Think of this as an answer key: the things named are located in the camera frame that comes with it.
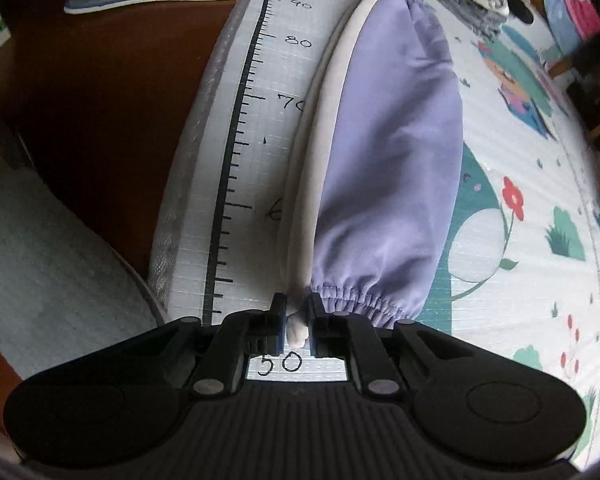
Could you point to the black folded garment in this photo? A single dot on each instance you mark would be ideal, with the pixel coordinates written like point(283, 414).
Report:
point(522, 10)

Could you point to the wooden chair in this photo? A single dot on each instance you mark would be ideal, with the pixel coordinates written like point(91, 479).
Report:
point(595, 90)

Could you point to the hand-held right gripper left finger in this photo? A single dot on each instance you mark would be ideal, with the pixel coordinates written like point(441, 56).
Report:
point(280, 322)

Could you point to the dark grey folded garment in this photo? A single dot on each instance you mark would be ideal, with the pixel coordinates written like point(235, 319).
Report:
point(467, 10)

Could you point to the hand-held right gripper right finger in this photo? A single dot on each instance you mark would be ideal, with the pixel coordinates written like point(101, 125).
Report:
point(311, 322)

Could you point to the cartoon printed play mat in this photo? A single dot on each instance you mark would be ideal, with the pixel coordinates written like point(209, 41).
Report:
point(520, 240)

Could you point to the purple pants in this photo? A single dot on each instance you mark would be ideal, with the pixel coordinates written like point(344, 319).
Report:
point(390, 160)

